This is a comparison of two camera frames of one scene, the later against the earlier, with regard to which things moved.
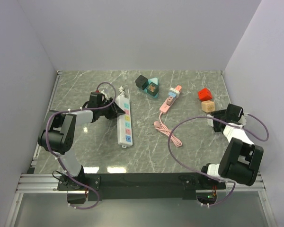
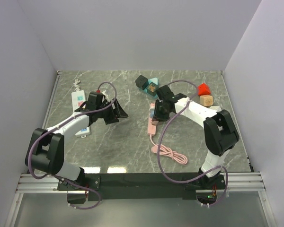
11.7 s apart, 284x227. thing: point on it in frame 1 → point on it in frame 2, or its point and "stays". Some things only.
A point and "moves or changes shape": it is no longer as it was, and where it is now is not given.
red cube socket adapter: x=204 y=94 moves or changes shape
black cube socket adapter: x=142 y=82 stays
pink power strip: x=165 y=107 moves or changes shape
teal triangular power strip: x=155 y=80 stays
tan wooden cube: x=208 y=106 moves or changes shape
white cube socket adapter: x=210 y=121 moves or changes shape
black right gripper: x=217 y=114 → x=157 y=115
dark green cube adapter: x=153 y=89 stays
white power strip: x=124 y=129 → x=78 y=98
